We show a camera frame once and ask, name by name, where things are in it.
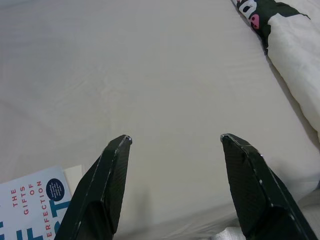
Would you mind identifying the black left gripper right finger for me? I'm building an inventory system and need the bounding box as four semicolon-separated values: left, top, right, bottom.
219;133;319;240

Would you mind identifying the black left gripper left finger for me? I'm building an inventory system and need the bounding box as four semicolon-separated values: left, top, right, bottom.
53;134;133;240

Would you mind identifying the white blue lettered book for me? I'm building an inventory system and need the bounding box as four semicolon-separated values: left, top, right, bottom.
0;163;83;240

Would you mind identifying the cream cartoon print blanket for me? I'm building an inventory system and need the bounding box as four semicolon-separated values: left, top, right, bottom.
229;0;320;145

